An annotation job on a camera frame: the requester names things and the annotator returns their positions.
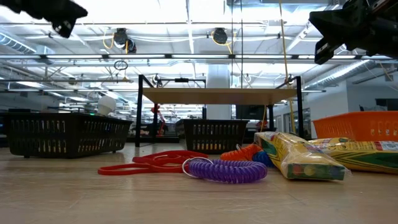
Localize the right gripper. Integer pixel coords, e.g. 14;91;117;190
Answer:
309;0;398;58

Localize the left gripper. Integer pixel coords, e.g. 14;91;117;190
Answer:
0;0;88;20

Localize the orange plastic basket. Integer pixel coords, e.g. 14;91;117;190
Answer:
312;110;398;143

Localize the black plastic basket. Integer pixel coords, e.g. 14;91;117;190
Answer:
181;118;250;155
5;111;134;159

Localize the yellow crayon pack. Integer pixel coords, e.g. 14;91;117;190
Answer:
253;131;351;182
308;136;398;175

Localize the blue coil wristband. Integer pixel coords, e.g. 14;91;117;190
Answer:
251;150;275;169

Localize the orange coil wristband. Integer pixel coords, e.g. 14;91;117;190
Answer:
219;143;264;162

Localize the red rubber band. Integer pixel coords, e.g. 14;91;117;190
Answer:
131;149;210;166
97;162;187;177

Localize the purple coil wristband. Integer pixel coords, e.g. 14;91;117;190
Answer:
182;156;269;184

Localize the white light bulb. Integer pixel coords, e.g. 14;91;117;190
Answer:
96;95;118;117

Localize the wooden shelf with black legs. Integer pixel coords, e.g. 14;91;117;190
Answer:
134;73;305;149

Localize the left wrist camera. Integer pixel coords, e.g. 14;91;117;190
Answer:
50;17;78;39

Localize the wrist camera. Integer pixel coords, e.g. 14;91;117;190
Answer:
50;17;78;39
313;36;343;65

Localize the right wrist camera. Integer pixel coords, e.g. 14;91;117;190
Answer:
313;36;343;65

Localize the yellow hanging cord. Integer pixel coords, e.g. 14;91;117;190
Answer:
277;0;297;134

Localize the silver ventilation duct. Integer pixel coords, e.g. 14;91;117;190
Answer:
303;58;373;91
0;30;55;65

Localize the black ceiling cable reel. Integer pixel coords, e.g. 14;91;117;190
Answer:
211;27;229;45
113;27;138;54

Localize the black wall screen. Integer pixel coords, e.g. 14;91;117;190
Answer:
375;98;398;112

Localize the long ceiling light rail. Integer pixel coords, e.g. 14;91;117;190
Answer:
0;53;392;60

